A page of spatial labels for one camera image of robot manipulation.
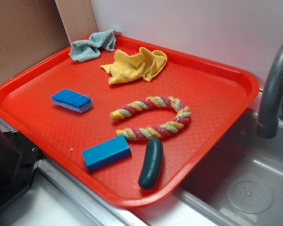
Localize light blue cloth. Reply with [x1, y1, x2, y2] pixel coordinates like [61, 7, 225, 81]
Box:
[69, 29, 122, 62]

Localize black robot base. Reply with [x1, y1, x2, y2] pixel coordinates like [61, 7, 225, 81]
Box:
[0, 130, 40, 211]

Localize yellow cloth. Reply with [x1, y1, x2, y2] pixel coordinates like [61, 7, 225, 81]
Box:
[100, 47, 168, 85]

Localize red plastic tray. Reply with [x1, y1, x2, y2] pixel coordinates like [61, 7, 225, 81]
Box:
[0, 48, 259, 209]

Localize dark green toy cucumber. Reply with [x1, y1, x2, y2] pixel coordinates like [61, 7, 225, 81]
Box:
[138, 138, 164, 189]

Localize blue rectangular block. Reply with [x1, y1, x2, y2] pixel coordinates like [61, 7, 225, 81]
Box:
[82, 135, 132, 172]

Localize blue sponge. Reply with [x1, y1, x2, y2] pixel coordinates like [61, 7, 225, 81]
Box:
[51, 89, 93, 113]

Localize grey sink basin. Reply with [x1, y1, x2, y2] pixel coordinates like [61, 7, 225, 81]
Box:
[132, 107, 283, 226]

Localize brown cardboard panel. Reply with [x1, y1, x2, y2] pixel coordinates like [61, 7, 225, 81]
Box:
[0, 0, 98, 85]

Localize grey faucet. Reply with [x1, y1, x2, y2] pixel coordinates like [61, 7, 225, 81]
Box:
[256, 44, 283, 139]

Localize multicoloured twisted rope toy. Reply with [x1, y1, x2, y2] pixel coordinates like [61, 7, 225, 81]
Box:
[110, 96, 191, 141]

